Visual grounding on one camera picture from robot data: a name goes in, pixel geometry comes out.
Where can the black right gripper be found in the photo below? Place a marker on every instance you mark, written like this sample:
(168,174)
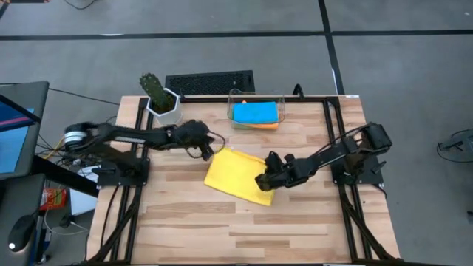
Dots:
(286,171)

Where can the black aluminium table frame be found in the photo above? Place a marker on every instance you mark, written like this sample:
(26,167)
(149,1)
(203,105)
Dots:
(258,99)

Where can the black computer monitor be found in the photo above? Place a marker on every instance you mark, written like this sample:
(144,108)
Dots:
(22,111)

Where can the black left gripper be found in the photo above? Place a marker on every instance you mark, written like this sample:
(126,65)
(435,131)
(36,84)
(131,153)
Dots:
(192,134)

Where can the green cactus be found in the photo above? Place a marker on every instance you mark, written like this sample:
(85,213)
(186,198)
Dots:
(155,90)

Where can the blue microfiber towel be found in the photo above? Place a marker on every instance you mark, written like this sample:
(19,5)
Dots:
(255,112)

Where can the dark low desk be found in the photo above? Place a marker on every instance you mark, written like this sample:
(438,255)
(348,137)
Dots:
(15,199)

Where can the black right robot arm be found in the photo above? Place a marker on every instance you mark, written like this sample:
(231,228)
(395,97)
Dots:
(332,151)

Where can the black diagonal strut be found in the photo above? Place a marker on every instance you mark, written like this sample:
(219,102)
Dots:
(63,175)

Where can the orange snack bag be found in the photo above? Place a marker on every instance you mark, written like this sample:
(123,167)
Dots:
(51,198)

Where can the clear plastic bin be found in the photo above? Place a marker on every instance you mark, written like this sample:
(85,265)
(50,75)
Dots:
(281,107)

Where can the black computer mouse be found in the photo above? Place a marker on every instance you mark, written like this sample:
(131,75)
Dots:
(21,232)

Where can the white box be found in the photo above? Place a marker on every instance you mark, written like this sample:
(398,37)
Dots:
(79,201)

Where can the yellow microfiber towel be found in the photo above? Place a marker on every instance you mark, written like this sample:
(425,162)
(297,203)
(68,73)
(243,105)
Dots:
(233,173)

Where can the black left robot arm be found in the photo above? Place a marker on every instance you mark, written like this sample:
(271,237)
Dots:
(129,134)

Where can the orange microfiber towel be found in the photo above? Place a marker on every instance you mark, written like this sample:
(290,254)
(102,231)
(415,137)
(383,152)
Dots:
(266,126)

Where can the white hexagonal pot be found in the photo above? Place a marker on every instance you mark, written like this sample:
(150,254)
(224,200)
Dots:
(168,118)

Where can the blue desk mat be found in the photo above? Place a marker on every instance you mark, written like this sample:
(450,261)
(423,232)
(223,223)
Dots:
(13,151)

